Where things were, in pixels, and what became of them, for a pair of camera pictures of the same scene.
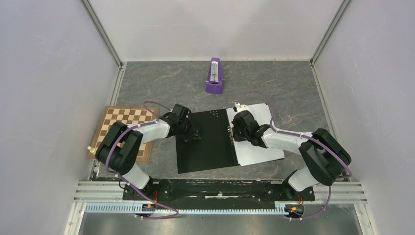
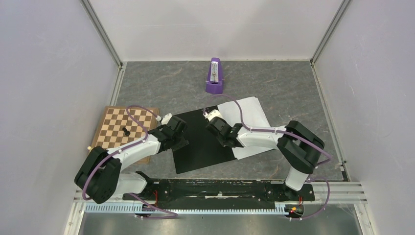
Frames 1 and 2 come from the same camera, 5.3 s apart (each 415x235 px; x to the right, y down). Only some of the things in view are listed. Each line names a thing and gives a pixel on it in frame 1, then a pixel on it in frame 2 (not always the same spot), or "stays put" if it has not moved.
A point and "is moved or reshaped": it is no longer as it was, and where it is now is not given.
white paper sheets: [247, 152] is moved or reshaped
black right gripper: [237, 137] to [219, 140]
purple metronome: [214, 81] stays put
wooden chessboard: [128, 115] stays put
